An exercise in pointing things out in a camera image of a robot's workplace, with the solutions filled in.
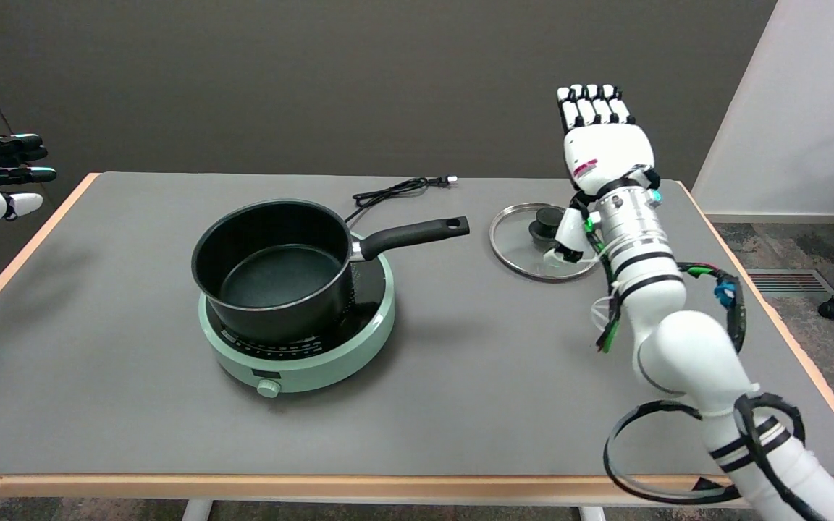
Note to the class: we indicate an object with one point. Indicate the glass pot lid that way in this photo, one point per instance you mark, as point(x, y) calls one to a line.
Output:
point(515, 246)

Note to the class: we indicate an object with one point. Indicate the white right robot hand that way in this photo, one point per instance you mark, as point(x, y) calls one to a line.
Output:
point(605, 155)

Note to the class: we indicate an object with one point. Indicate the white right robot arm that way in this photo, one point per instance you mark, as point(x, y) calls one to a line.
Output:
point(685, 354)

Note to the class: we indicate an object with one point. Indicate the green round induction cooker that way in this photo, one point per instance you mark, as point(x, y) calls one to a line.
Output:
point(316, 362)

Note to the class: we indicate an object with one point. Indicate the floor vent grille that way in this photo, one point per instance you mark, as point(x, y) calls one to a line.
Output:
point(788, 282)

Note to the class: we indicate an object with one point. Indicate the grey table mat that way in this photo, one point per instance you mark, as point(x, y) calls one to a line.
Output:
point(98, 362)

